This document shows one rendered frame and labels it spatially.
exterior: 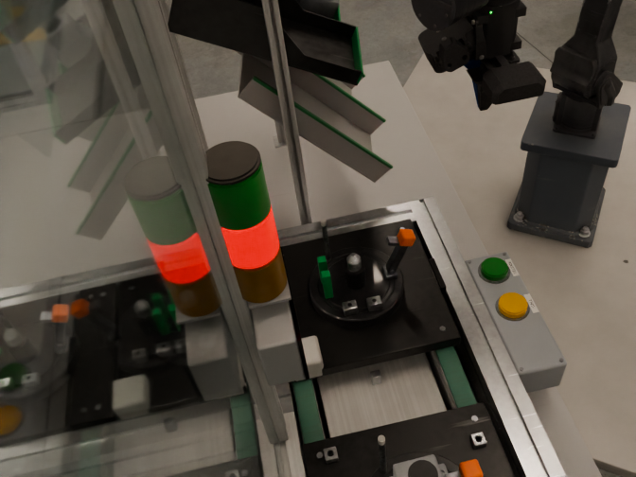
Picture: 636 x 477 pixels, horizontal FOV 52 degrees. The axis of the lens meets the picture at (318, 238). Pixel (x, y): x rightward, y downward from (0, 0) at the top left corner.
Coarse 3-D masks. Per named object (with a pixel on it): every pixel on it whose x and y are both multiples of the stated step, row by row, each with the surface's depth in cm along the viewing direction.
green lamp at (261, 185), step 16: (256, 176) 50; (224, 192) 50; (240, 192) 50; (256, 192) 51; (224, 208) 51; (240, 208) 51; (256, 208) 52; (224, 224) 53; (240, 224) 52; (256, 224) 53
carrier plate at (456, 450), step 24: (456, 408) 82; (480, 408) 82; (360, 432) 82; (384, 432) 81; (408, 432) 81; (432, 432) 81; (456, 432) 80; (480, 432) 80; (312, 456) 80; (360, 456) 79; (456, 456) 78; (480, 456) 78; (504, 456) 78
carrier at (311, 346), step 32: (384, 224) 105; (288, 256) 103; (320, 256) 93; (352, 256) 91; (384, 256) 98; (416, 256) 100; (320, 288) 96; (352, 288) 94; (384, 288) 94; (416, 288) 96; (320, 320) 94; (352, 320) 91; (384, 320) 93; (416, 320) 92; (448, 320) 92; (320, 352) 88; (352, 352) 90; (384, 352) 89; (416, 352) 90
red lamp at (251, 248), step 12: (252, 228) 53; (264, 228) 54; (228, 240) 54; (240, 240) 54; (252, 240) 54; (264, 240) 55; (276, 240) 57; (228, 252) 56; (240, 252) 55; (252, 252) 55; (264, 252) 56; (276, 252) 57; (240, 264) 56; (252, 264) 56; (264, 264) 57
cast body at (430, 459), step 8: (424, 456) 67; (432, 456) 67; (400, 464) 67; (408, 464) 66; (416, 464) 65; (424, 464) 65; (432, 464) 65; (440, 464) 69; (400, 472) 66; (408, 472) 65; (416, 472) 65; (424, 472) 65; (432, 472) 65; (440, 472) 66
